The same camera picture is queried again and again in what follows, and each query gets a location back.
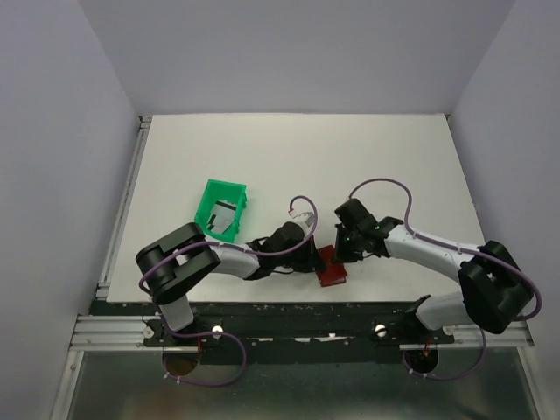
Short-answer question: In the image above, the red card holder wallet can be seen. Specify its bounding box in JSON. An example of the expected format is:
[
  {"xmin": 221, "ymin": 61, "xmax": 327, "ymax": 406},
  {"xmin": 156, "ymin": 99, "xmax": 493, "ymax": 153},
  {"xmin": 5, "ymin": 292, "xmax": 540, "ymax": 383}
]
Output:
[{"xmin": 315, "ymin": 245, "xmax": 347, "ymax": 288}]

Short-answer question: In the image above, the green plastic card tray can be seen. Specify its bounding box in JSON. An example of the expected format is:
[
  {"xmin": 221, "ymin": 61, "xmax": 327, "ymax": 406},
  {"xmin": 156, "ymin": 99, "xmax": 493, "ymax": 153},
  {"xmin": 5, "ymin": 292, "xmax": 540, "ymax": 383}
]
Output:
[{"xmin": 194, "ymin": 179, "xmax": 247, "ymax": 242}]

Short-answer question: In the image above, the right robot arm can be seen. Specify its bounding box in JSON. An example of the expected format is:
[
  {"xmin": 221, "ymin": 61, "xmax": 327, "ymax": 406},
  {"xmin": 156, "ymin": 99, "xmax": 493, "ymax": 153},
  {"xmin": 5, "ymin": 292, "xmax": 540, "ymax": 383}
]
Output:
[{"xmin": 333, "ymin": 198, "xmax": 536, "ymax": 343}]

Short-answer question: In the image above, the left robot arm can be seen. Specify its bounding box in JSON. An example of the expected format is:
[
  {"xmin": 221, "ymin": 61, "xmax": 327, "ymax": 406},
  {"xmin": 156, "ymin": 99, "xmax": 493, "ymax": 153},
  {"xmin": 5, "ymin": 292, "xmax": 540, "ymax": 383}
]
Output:
[{"xmin": 136, "ymin": 221, "xmax": 326, "ymax": 346}]

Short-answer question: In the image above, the silver card in tray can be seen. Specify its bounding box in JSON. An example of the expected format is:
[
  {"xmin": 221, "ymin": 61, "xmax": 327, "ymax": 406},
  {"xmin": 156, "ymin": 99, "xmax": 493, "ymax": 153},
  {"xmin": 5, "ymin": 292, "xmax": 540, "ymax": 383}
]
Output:
[{"xmin": 206, "ymin": 199, "xmax": 237, "ymax": 235}]

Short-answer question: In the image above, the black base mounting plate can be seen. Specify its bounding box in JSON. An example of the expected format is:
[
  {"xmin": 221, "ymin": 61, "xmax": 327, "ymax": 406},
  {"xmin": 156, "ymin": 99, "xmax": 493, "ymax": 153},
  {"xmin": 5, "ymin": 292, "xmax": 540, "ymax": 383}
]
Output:
[{"xmin": 142, "ymin": 299, "xmax": 456, "ymax": 367}]

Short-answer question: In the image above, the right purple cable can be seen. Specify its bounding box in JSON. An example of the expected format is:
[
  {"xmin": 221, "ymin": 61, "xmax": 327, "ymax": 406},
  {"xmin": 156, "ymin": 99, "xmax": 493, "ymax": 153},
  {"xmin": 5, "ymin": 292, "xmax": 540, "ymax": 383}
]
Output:
[{"xmin": 349, "ymin": 178, "xmax": 543, "ymax": 382}]

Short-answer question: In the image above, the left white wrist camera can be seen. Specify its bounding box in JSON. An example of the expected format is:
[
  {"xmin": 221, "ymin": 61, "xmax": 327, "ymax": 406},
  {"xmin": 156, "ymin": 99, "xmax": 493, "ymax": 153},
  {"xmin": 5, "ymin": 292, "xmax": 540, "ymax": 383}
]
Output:
[{"xmin": 289, "ymin": 210, "xmax": 315, "ymax": 228}]

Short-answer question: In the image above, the left aluminium rail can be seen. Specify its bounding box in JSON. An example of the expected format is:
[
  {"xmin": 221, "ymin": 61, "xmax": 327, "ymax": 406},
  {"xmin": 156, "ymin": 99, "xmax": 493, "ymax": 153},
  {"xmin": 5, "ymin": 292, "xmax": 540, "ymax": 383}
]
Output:
[{"xmin": 94, "ymin": 115, "xmax": 153, "ymax": 301}]

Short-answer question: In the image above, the aluminium rail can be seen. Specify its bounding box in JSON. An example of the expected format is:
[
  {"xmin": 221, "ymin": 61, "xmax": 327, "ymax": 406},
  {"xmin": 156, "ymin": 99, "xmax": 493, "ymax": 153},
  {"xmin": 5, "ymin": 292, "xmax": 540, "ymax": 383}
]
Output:
[
  {"xmin": 94, "ymin": 115, "xmax": 153, "ymax": 301},
  {"xmin": 70, "ymin": 316, "xmax": 535, "ymax": 352}
]

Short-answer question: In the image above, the front aluminium rail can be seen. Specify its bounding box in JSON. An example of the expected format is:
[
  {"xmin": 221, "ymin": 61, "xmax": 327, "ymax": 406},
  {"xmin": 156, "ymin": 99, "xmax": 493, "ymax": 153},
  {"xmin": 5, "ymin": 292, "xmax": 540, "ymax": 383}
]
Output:
[{"xmin": 70, "ymin": 316, "xmax": 535, "ymax": 352}]

